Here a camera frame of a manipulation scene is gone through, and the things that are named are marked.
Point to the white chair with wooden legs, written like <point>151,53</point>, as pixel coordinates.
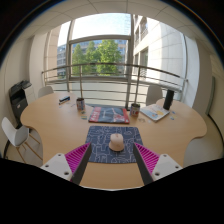
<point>13,133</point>

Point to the white can with red print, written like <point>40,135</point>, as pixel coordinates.
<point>135,110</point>

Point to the beige computer mouse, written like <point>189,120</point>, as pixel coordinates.
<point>116,142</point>

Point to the red and navy magazine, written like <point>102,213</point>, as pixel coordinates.
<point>108,115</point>

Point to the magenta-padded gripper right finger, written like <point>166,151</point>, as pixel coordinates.
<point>164,164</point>

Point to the small blue sticker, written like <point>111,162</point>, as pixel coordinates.
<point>172,118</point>

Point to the metal balcony railing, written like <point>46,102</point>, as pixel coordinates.
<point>137,86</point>

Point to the black cylindrical bottle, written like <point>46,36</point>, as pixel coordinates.
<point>168,99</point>

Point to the dark office printer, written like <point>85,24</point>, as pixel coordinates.
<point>18,100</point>

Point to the navy patterned mouse pad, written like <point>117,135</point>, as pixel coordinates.
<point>100,140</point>

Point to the blue and white stapler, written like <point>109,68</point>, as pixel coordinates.
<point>64,100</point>

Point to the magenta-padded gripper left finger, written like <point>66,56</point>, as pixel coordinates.
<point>60,164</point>

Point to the light illustrated book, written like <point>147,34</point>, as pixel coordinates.
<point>154,112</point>

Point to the small green sticker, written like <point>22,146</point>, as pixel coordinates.
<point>83,117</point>

